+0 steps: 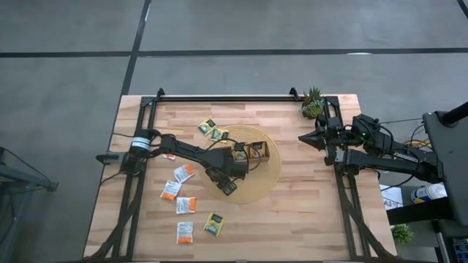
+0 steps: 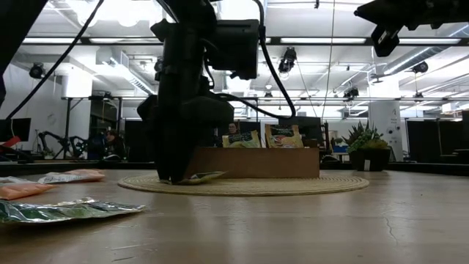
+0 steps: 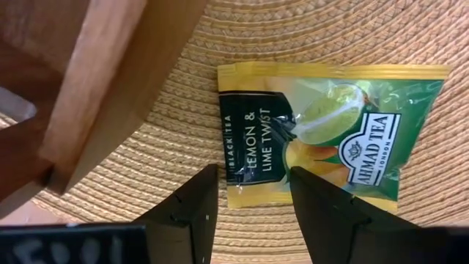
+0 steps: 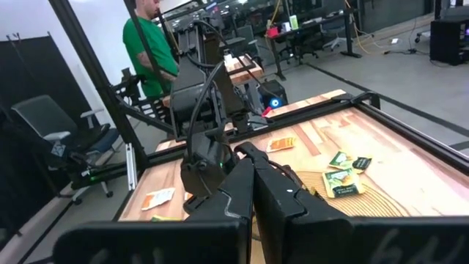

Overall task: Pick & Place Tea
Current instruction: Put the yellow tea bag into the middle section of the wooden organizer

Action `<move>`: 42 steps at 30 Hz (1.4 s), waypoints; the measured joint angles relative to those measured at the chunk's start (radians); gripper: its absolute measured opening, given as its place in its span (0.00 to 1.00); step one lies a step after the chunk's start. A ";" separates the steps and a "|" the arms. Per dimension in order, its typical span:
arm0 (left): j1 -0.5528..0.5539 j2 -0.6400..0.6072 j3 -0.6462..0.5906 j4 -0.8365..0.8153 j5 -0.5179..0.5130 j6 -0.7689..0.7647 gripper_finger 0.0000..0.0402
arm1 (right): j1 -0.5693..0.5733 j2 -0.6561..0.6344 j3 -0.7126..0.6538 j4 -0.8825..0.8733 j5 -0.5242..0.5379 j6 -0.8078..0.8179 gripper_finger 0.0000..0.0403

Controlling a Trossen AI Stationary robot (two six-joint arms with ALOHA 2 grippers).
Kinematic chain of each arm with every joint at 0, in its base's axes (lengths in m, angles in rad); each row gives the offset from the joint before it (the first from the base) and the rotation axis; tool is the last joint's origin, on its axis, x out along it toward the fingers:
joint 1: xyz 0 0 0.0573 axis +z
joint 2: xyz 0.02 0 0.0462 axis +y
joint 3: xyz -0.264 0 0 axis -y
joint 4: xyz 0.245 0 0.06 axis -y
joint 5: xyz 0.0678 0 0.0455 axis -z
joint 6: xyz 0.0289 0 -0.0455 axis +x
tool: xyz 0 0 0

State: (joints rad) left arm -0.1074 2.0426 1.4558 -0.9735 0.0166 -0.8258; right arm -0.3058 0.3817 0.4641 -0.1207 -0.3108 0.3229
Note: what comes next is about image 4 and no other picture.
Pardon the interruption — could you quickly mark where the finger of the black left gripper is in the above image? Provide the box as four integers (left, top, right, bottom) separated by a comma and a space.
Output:
234, 142, 306, 191

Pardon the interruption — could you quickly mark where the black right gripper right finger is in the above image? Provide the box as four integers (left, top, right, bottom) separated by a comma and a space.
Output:
254, 161, 353, 264

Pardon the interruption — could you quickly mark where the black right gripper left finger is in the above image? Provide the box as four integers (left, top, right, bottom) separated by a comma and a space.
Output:
185, 157, 255, 264

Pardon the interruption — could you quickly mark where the white orange tea bag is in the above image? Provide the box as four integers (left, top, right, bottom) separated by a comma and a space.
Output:
141, 187, 176, 212
266, 136, 297, 153

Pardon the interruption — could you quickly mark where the black computer tower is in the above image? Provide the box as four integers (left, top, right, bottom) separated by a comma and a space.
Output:
258, 79, 289, 110

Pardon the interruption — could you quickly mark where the wooden workbench table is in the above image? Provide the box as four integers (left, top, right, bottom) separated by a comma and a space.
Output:
223, 54, 265, 86

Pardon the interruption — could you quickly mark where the round woven straw placemat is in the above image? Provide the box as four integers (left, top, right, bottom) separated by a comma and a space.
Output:
296, 170, 411, 218

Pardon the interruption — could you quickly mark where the black device green light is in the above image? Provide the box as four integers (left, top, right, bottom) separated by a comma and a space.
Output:
69, 161, 128, 190

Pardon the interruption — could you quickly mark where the person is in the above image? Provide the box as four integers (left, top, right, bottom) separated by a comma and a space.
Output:
122, 0, 180, 99

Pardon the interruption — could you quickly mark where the black desk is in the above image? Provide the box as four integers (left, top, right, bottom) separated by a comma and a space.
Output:
266, 9, 363, 81

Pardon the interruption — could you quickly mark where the grey office chair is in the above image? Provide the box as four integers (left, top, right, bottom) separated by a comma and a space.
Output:
10, 94, 122, 205

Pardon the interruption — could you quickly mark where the black partition curtain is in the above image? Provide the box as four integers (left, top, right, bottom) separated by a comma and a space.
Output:
0, 34, 97, 228

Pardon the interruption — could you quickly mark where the black equipment cabinet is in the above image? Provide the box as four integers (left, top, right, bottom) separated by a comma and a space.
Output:
429, 16, 469, 67

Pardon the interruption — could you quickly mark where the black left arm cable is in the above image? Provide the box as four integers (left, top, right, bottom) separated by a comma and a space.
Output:
185, 60, 225, 158

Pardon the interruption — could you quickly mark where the silver aluminium rail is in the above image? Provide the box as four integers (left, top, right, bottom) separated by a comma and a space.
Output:
125, 142, 139, 191

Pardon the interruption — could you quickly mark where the black aluminium table frame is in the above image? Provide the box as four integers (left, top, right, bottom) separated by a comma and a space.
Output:
47, 0, 469, 223

